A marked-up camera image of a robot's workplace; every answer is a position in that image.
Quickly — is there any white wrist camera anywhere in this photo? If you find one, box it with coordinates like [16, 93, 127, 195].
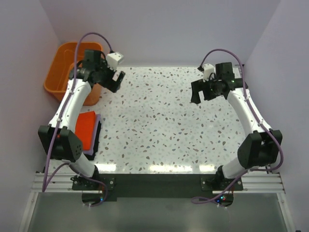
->
[106, 52, 124, 70]
[202, 63, 215, 82]

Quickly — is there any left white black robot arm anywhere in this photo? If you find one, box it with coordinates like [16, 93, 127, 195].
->
[38, 50, 125, 189]

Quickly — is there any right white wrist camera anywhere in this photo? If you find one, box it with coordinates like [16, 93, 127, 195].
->
[202, 63, 215, 82]

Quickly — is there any orange t shirt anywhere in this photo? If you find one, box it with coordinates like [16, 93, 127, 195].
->
[75, 111, 96, 150]

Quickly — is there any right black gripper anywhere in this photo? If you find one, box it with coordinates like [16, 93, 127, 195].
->
[190, 75, 222, 104]

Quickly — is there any folded lavender t shirt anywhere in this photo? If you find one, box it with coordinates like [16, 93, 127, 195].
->
[83, 114, 100, 156]

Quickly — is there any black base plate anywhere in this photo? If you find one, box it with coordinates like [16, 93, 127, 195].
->
[71, 174, 244, 205]

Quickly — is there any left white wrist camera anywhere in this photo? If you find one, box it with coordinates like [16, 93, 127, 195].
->
[106, 52, 124, 70]

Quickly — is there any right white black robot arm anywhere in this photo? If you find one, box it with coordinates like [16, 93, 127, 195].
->
[191, 62, 282, 190]

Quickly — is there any orange plastic basket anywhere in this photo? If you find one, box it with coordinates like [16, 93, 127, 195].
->
[43, 42, 103, 106]

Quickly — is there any aluminium front rail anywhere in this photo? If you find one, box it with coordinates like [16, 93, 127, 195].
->
[46, 172, 285, 193]

